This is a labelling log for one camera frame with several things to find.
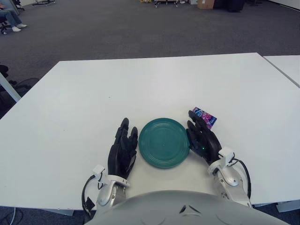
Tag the purple blue gum pack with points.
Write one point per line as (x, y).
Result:
(208, 118)

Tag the green round plate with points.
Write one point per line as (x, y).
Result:
(164, 143)

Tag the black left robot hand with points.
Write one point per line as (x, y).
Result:
(120, 152)

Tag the black cabinet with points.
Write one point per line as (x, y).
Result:
(228, 5)

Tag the black stand base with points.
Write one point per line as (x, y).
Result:
(43, 2)

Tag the white rectangular table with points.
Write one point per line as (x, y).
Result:
(286, 68)
(93, 105)

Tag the grey robot torso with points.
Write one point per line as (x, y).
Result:
(164, 211)

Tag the metal wheeled rack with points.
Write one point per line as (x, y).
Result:
(164, 2)

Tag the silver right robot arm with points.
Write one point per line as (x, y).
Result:
(232, 182)

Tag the seated person in jeans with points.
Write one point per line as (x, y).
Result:
(10, 17)

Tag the white table leg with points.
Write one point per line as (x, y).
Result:
(10, 90)

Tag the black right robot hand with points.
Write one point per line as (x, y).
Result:
(208, 140)

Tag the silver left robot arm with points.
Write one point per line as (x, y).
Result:
(107, 194)

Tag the brown cardboard box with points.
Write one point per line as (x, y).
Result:
(205, 3)

